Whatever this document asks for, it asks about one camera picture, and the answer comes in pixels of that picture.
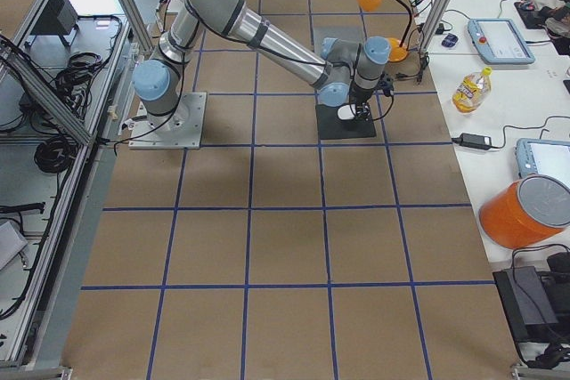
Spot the black lamp power cable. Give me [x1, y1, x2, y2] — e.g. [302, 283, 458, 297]
[394, 53, 431, 85]

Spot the orange juice bottle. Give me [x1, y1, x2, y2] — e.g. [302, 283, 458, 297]
[452, 67, 493, 114]

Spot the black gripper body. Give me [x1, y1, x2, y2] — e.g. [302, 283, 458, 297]
[351, 85, 372, 108]

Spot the blue teach pendant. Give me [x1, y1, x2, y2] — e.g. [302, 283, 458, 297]
[515, 138, 570, 187]
[467, 19, 535, 65]

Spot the black power adapter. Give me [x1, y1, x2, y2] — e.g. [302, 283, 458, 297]
[452, 133, 493, 150]

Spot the black equipment box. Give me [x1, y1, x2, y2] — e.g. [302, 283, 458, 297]
[493, 266, 558, 341]

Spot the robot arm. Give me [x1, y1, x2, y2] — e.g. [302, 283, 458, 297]
[133, 0, 394, 130]

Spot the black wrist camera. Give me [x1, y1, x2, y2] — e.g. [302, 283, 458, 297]
[376, 75, 395, 97]

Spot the white computer mouse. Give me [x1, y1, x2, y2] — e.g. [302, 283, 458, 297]
[337, 104, 356, 121]

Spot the orange bucket grey lid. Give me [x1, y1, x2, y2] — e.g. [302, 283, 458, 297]
[478, 174, 569, 249]

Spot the black mousepad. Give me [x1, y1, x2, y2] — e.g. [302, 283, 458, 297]
[315, 104, 377, 140]

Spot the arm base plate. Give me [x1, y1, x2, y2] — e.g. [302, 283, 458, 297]
[127, 92, 208, 150]

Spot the dark blue pouch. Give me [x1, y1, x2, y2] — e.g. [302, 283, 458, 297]
[441, 33, 459, 48]

